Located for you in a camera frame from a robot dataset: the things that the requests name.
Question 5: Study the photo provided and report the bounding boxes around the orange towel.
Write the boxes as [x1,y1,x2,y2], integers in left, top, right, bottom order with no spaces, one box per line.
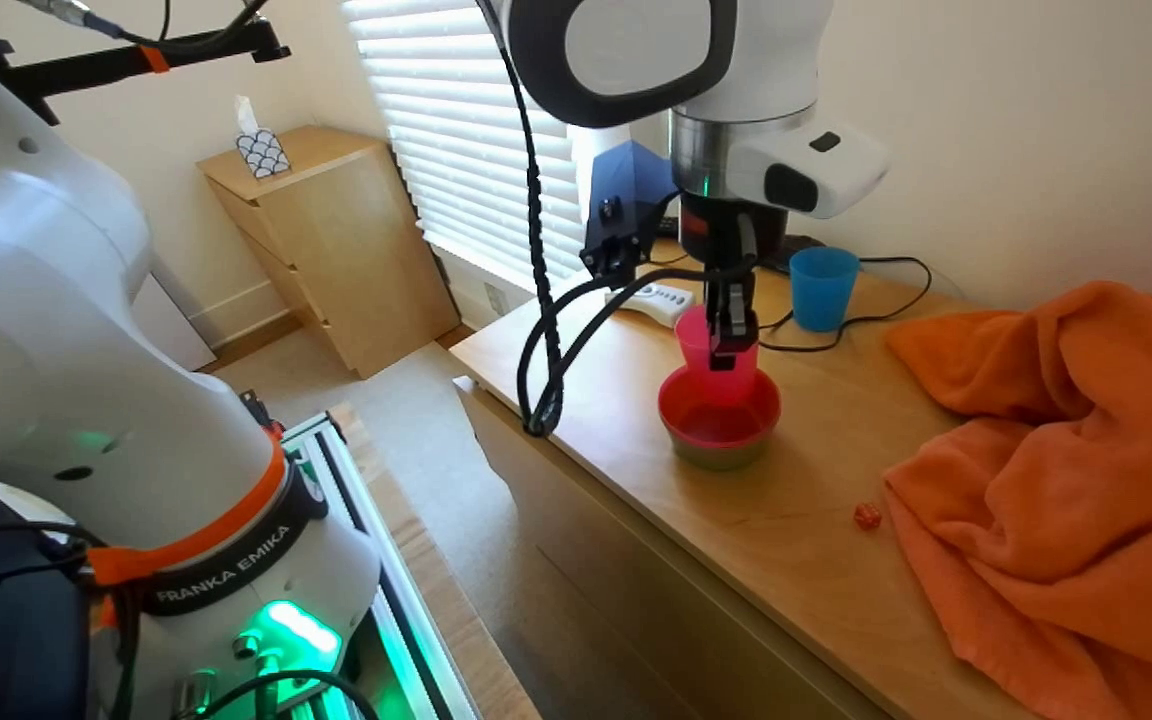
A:
[884,280,1152,720]

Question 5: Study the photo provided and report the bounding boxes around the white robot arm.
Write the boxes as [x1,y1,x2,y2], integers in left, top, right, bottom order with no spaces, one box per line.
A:
[0,0,888,720]

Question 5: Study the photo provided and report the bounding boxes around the black cable on table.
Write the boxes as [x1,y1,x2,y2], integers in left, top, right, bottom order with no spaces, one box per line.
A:
[756,253,936,356]

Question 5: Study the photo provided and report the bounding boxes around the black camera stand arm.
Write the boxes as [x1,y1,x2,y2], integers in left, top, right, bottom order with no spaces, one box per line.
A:
[0,0,287,124]

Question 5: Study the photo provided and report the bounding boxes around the blue plastic cup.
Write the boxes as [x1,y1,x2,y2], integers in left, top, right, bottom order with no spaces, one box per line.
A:
[786,246,858,332]

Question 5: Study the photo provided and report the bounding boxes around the small red object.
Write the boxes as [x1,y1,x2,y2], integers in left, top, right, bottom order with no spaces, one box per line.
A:
[852,500,884,530]

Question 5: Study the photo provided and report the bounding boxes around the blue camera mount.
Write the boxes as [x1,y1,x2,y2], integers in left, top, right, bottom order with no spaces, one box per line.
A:
[578,139,674,287]

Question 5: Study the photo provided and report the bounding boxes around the small wooden cabinet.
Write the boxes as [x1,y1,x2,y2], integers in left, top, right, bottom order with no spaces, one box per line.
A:
[198,128,460,374]

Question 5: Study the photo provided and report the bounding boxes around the light wooden dresser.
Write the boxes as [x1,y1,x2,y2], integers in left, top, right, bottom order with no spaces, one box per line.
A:
[447,253,1046,720]

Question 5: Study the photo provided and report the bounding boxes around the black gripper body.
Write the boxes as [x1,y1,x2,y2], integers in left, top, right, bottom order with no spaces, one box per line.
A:
[674,193,782,309]

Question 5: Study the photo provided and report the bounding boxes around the white window blinds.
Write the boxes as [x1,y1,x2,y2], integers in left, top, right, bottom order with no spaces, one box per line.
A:
[340,0,589,287]

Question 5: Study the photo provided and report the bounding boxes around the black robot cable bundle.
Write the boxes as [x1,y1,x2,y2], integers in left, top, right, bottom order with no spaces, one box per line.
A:
[473,0,710,438]

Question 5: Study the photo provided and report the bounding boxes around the pink bowl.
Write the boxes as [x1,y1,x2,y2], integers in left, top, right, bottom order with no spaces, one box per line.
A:
[657,366,781,467]

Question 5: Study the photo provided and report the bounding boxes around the patterned tissue box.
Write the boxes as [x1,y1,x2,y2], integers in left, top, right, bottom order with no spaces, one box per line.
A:
[234,95,293,181]

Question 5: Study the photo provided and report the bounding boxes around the pink plastic cup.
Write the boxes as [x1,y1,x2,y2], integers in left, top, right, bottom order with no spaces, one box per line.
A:
[674,305,756,397]

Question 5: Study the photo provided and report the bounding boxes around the white handheld device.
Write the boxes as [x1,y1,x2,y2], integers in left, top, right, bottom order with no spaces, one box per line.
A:
[623,285,691,329]

